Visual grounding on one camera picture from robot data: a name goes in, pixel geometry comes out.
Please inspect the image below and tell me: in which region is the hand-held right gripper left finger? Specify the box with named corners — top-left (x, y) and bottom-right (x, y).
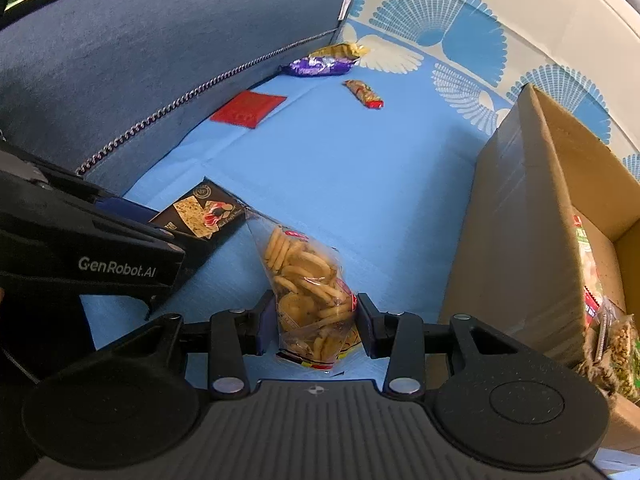
top-left (97, 291), bottom-right (277, 402)

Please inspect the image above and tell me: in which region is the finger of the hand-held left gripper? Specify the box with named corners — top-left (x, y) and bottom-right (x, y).
top-left (94, 194), bottom-right (171, 235)

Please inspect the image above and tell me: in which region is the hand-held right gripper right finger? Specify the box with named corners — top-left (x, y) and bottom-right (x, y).
top-left (356, 292), bottom-right (543, 402)

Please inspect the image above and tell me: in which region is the clear bag of round cookies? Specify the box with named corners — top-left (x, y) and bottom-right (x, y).
top-left (245, 210), bottom-right (364, 372)

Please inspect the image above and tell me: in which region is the black cracker box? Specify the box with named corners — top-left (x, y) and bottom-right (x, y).
top-left (149, 177), bottom-right (249, 257)

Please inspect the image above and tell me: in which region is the red packet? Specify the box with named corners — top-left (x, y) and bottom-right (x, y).
top-left (209, 91), bottom-right (288, 129)

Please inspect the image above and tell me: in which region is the brown cardboard box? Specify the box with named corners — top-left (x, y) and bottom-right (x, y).
top-left (439, 82), bottom-right (640, 456)

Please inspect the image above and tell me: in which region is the purple snack packet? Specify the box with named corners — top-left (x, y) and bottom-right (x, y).
top-left (279, 56), bottom-right (359, 79)

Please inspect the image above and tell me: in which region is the yellow snack packet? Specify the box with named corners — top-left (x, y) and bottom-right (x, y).
top-left (308, 42), bottom-right (372, 62)

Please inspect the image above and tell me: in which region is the blue fan-print bed sheet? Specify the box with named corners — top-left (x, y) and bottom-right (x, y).
top-left (80, 0), bottom-right (640, 480)

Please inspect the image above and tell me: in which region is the blue fabric sofa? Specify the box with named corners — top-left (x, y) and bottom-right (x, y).
top-left (0, 0), bottom-right (367, 198)

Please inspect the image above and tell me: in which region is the green snack box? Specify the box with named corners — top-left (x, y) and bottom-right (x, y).
top-left (572, 215), bottom-right (607, 331)

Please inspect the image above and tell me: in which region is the red brown snack bar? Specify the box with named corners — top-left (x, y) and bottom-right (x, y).
top-left (343, 79), bottom-right (385, 110)

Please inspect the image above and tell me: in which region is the clear bag of peanuts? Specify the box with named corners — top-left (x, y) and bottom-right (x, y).
top-left (574, 300), bottom-right (640, 407)

